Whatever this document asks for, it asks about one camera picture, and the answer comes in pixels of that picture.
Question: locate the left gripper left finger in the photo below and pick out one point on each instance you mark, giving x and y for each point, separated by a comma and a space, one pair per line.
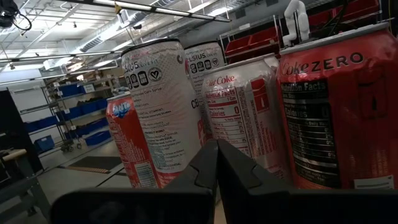
155, 208

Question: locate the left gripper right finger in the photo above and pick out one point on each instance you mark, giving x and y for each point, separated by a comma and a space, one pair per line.
280, 208

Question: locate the orange soda can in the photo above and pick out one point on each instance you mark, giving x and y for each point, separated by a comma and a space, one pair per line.
124, 130

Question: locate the red cola can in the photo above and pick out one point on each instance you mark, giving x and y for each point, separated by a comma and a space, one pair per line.
326, 124

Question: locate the tall silver black-topped can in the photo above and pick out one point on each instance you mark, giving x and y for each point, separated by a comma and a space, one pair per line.
161, 102
203, 62

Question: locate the silver diet cola can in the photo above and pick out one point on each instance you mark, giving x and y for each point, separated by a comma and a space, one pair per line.
239, 109

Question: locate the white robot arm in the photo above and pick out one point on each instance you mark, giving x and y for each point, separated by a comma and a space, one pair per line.
295, 18

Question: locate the black hazard-striped floor mat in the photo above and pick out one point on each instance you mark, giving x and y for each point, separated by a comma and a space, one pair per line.
96, 163

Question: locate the small black wheeled cart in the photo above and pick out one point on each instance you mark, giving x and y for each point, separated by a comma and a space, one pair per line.
70, 144

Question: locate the metal rack with blue bins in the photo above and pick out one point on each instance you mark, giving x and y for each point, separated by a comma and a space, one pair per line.
81, 109

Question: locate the blue plastic crate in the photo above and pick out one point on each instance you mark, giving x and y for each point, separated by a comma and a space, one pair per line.
44, 143

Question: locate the grey metal workbench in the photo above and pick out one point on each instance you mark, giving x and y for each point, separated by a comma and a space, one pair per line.
28, 186

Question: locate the tall black cabinet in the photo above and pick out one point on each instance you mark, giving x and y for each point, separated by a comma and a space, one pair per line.
15, 130

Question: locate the metal rack with red bins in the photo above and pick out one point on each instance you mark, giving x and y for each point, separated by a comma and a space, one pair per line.
258, 40

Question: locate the black ceiling device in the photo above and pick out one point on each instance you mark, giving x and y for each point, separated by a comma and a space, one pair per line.
137, 26

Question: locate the black overhead rig beam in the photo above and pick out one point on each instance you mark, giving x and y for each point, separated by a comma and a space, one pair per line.
186, 14

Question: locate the black overhead camera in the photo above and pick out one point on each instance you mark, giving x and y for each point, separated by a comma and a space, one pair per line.
7, 15

